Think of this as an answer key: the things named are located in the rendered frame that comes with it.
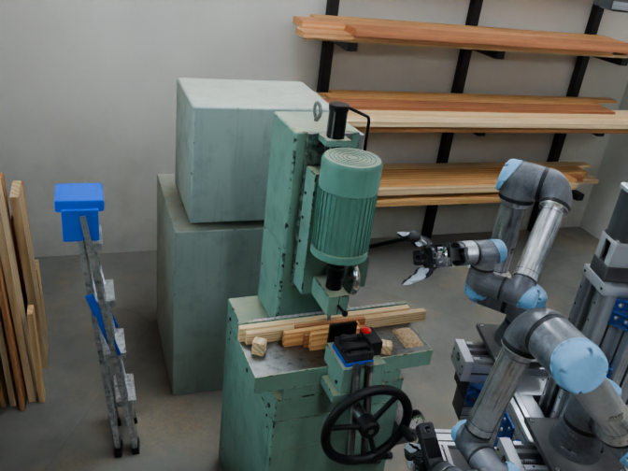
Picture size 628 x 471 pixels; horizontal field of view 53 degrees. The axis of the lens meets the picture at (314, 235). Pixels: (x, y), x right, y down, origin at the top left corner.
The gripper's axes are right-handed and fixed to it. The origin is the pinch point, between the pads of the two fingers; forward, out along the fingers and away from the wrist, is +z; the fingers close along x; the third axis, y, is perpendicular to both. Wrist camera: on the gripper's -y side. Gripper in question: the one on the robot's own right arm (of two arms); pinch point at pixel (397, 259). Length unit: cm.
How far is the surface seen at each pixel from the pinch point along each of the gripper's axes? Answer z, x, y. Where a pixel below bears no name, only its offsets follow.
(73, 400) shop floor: 90, 53, -154
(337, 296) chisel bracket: 12.8, 10.1, -16.6
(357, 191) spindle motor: 14.0, -19.6, 5.9
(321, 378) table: 20.1, 34.3, -17.5
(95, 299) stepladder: 80, 6, -83
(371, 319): -3.1, 19.1, -26.7
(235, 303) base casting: 32, 11, -67
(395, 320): -12.6, 20.5, -27.6
